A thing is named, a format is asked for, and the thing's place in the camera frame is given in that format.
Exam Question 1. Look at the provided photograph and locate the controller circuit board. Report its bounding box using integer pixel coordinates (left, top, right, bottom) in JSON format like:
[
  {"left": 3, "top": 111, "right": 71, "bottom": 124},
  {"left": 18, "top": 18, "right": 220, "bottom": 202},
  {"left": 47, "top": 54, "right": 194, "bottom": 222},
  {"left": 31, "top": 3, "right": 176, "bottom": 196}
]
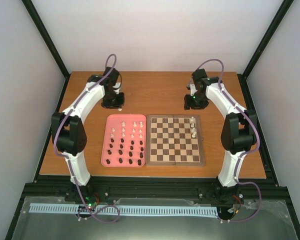
[
  {"left": 85, "top": 192, "right": 100, "bottom": 210},
  {"left": 227, "top": 195, "right": 242, "bottom": 217}
]

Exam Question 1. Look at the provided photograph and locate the light blue cable duct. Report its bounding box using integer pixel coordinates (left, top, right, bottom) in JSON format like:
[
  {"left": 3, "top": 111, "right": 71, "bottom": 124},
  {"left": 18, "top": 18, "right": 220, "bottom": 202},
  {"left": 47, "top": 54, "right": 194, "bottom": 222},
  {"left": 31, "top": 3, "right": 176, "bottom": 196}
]
[{"left": 28, "top": 203, "right": 218, "bottom": 218}]

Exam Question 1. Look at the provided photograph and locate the right controller circuit board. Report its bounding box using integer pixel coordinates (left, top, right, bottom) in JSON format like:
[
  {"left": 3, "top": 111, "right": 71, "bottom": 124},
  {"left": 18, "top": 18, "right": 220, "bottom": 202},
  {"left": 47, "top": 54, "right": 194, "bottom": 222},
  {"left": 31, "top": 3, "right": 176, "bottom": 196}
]
[{"left": 227, "top": 195, "right": 242, "bottom": 217}]

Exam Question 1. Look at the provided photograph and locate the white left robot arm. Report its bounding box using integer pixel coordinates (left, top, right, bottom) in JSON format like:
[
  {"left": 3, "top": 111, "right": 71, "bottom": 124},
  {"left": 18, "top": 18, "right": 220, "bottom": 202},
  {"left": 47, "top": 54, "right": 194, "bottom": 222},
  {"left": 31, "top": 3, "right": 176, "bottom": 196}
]
[{"left": 51, "top": 67, "right": 125, "bottom": 202}]

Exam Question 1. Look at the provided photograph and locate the black aluminium frame rail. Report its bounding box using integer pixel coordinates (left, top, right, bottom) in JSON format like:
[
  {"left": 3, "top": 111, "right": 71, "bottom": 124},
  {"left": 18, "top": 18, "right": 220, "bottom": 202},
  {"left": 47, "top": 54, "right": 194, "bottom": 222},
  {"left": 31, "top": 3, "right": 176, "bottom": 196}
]
[{"left": 21, "top": 175, "right": 291, "bottom": 202}]

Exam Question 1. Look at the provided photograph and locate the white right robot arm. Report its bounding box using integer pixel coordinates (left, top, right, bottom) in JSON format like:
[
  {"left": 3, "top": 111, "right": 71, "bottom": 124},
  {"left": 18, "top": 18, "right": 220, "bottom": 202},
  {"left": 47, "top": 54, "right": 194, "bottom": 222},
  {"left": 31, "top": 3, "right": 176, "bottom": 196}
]
[{"left": 184, "top": 69, "right": 260, "bottom": 188}]

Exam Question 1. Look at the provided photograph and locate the pink plastic tray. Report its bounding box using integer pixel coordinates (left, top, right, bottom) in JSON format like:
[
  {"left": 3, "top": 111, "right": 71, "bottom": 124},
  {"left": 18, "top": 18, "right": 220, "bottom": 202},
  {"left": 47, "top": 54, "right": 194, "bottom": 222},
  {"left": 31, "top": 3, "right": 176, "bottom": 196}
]
[{"left": 100, "top": 114, "right": 147, "bottom": 168}]

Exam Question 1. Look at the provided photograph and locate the left controller circuit board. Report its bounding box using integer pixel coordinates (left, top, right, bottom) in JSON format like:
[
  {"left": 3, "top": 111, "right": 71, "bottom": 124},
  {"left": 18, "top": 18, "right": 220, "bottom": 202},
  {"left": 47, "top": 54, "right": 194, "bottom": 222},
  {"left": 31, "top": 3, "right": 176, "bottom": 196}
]
[{"left": 85, "top": 192, "right": 100, "bottom": 210}]

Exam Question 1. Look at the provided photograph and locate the wooden chessboard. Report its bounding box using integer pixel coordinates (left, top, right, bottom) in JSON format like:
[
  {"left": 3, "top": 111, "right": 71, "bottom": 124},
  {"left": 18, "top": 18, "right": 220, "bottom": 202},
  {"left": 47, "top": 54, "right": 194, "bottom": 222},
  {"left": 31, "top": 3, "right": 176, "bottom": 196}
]
[{"left": 145, "top": 114, "right": 205, "bottom": 167}]

